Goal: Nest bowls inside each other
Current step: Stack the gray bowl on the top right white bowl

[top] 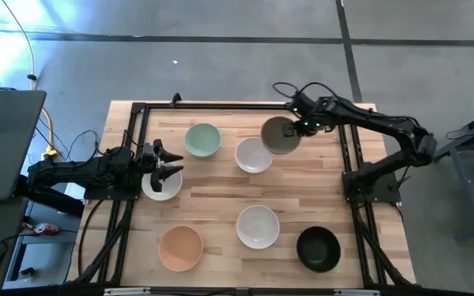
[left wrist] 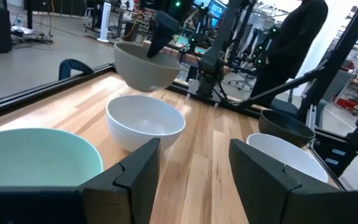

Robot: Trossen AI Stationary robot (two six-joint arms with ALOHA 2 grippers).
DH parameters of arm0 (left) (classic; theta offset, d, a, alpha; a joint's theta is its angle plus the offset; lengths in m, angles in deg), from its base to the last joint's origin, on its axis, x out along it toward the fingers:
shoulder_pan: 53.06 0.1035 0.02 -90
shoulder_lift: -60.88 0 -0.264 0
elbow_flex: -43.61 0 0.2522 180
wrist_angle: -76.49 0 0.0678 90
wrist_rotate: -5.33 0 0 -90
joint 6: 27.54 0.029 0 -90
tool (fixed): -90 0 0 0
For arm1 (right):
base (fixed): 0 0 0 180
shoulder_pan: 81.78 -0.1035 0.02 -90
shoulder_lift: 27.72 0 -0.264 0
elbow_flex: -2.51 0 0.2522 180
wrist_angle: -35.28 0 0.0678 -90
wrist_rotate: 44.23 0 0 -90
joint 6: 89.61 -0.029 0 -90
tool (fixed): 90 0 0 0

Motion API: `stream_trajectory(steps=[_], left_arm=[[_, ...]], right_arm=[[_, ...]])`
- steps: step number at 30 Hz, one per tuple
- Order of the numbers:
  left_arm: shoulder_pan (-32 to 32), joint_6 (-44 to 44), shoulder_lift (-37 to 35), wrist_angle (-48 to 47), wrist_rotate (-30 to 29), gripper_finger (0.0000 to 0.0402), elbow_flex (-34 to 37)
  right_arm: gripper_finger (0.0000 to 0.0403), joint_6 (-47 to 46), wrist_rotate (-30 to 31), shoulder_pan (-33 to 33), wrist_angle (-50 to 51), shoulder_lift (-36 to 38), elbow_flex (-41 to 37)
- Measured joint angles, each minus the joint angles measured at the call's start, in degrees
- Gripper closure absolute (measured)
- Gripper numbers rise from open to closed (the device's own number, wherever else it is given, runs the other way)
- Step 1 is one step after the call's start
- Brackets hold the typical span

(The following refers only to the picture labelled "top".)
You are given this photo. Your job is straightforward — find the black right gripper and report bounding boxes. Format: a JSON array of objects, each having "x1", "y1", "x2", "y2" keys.
[{"x1": 281, "y1": 93, "x2": 333, "y2": 138}]

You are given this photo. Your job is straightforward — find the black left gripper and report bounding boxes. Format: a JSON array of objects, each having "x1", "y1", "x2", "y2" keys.
[{"x1": 137, "y1": 138, "x2": 184, "y2": 193}]

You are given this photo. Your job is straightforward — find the white bowl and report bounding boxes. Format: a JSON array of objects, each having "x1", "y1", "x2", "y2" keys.
[
  {"x1": 235, "y1": 204, "x2": 281, "y2": 250},
  {"x1": 234, "y1": 136, "x2": 274, "y2": 174},
  {"x1": 141, "y1": 163, "x2": 184, "y2": 202}
]

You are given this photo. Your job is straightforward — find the mint green bowl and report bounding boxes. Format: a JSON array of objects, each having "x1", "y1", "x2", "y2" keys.
[{"x1": 184, "y1": 123, "x2": 222, "y2": 159}]

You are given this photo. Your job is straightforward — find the orange bowl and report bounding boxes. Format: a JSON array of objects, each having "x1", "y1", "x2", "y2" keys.
[{"x1": 158, "y1": 224, "x2": 204, "y2": 273}]

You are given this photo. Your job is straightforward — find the black bowl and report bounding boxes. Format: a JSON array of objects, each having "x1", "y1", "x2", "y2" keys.
[{"x1": 295, "y1": 225, "x2": 342, "y2": 273}]

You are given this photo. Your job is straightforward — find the red can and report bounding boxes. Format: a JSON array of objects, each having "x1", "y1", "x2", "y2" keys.
[{"x1": 35, "y1": 222, "x2": 60, "y2": 237}]

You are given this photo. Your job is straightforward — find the grey laptop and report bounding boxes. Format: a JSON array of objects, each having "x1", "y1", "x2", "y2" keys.
[{"x1": 0, "y1": 90, "x2": 48, "y2": 202}]

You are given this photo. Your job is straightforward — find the dark grey cart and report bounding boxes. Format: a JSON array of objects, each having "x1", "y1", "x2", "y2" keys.
[{"x1": 433, "y1": 104, "x2": 474, "y2": 244}]

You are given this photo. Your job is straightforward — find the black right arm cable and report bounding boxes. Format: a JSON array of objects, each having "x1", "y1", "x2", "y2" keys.
[{"x1": 272, "y1": 81, "x2": 339, "y2": 103}]

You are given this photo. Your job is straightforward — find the black aluminium table frame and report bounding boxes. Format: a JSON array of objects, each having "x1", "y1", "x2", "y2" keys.
[{"x1": 67, "y1": 92, "x2": 417, "y2": 289}]

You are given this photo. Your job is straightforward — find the black cable bundle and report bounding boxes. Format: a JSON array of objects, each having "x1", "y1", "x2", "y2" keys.
[{"x1": 35, "y1": 118, "x2": 103, "y2": 165}]

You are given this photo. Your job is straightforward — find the white frame bracket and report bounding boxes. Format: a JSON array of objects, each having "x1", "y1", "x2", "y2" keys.
[
  {"x1": 333, "y1": 289, "x2": 380, "y2": 296},
  {"x1": 104, "y1": 287, "x2": 151, "y2": 296}
]

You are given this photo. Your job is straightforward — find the yellow cable with black clip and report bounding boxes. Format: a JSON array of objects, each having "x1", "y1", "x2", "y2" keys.
[{"x1": 0, "y1": 0, "x2": 60, "y2": 160}]

